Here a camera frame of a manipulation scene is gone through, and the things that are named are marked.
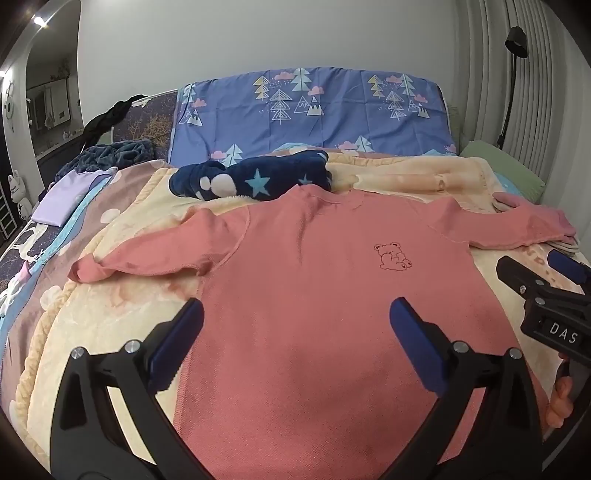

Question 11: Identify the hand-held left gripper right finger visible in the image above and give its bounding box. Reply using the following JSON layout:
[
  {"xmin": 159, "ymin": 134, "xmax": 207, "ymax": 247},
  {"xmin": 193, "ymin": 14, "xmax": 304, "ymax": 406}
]
[{"xmin": 383, "ymin": 296, "xmax": 550, "ymax": 480}]

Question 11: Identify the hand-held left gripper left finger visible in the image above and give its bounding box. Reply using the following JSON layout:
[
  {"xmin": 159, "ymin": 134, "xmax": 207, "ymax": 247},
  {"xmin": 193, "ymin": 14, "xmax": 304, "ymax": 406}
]
[{"xmin": 48, "ymin": 298, "xmax": 218, "ymax": 480}]

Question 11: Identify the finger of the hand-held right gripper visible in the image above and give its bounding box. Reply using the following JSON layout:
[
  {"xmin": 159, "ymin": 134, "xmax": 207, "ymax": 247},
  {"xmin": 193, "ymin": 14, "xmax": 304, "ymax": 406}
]
[
  {"xmin": 496, "ymin": 255, "xmax": 555, "ymax": 302},
  {"xmin": 548, "ymin": 249, "xmax": 591, "ymax": 294}
]

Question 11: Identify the pink bear print sweater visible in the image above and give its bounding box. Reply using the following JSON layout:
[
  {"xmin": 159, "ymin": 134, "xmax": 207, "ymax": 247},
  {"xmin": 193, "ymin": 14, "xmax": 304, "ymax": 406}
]
[{"xmin": 68, "ymin": 185, "xmax": 578, "ymax": 480}]

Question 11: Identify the person's right hand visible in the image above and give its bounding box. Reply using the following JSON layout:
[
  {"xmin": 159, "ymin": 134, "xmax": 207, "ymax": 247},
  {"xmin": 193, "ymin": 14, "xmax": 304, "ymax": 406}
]
[{"xmin": 546, "ymin": 364, "xmax": 577, "ymax": 429}]

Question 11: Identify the pink folded garment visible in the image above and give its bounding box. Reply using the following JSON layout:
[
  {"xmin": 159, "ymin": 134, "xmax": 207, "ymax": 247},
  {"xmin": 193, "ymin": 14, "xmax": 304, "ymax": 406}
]
[{"xmin": 492, "ymin": 192, "xmax": 532, "ymax": 214}]

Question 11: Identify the green pillow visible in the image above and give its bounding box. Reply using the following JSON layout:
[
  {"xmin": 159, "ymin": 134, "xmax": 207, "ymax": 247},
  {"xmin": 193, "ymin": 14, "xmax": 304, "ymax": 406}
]
[{"xmin": 459, "ymin": 140, "xmax": 546, "ymax": 204}]

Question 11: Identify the cream plush blanket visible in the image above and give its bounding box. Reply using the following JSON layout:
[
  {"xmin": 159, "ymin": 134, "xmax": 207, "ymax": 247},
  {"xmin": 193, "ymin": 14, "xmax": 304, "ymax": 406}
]
[{"xmin": 9, "ymin": 150, "xmax": 591, "ymax": 462}]

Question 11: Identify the grey pleated curtain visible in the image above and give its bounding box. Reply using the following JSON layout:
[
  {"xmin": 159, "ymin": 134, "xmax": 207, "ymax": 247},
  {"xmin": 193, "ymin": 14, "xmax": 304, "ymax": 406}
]
[{"xmin": 455, "ymin": 0, "xmax": 591, "ymax": 232}]

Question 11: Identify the pastel printed bed cover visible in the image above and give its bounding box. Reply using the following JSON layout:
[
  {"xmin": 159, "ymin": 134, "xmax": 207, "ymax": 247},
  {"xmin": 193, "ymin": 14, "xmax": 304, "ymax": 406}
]
[{"xmin": 0, "ymin": 159, "xmax": 171, "ymax": 393}]

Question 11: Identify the black floor lamp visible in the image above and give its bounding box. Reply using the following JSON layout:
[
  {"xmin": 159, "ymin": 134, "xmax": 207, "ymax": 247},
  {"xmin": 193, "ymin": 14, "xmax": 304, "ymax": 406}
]
[{"xmin": 496, "ymin": 26, "xmax": 528, "ymax": 149}]

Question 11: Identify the lavender cloth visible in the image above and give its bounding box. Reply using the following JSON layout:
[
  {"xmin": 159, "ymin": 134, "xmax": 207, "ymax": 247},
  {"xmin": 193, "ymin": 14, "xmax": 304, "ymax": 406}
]
[{"xmin": 32, "ymin": 168, "xmax": 116, "ymax": 227}]

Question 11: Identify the navy star fleece garment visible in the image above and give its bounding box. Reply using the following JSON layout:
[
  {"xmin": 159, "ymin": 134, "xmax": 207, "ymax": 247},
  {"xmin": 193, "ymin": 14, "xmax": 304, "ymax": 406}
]
[{"xmin": 168, "ymin": 150, "xmax": 334, "ymax": 202}]

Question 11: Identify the dark blue fleece blanket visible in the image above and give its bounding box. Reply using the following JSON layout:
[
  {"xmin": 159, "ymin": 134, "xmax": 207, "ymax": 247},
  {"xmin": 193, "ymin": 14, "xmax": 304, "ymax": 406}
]
[{"xmin": 55, "ymin": 138, "xmax": 155, "ymax": 183}]

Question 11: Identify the white ladder rack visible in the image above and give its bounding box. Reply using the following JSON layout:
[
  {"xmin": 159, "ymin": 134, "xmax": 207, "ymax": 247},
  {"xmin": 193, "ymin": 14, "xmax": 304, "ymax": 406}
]
[{"xmin": 0, "ymin": 189, "xmax": 14, "ymax": 241}]

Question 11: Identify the white cat figurine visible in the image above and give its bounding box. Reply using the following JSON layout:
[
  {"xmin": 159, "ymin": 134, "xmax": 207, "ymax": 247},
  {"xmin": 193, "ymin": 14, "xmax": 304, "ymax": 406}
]
[{"xmin": 7, "ymin": 168, "xmax": 31, "ymax": 217}]

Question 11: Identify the dark tree print pillow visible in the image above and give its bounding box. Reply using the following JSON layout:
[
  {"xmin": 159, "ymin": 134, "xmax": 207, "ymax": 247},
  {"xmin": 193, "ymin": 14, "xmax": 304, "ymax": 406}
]
[{"xmin": 113, "ymin": 90, "xmax": 178, "ymax": 145}]

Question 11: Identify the black garment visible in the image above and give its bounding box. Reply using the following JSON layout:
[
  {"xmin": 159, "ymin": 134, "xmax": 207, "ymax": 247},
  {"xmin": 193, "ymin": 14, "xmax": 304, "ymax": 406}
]
[{"xmin": 81, "ymin": 95, "xmax": 148, "ymax": 153}]

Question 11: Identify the blue tree print pillow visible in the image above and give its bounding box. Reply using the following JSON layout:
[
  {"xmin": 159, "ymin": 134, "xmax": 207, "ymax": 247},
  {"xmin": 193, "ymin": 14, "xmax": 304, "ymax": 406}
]
[{"xmin": 168, "ymin": 67, "xmax": 460, "ymax": 167}]

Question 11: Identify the white cabinet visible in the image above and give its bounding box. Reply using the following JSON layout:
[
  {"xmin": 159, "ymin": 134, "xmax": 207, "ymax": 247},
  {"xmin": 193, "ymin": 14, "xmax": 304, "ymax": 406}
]
[{"xmin": 25, "ymin": 78, "xmax": 75, "ymax": 131}]

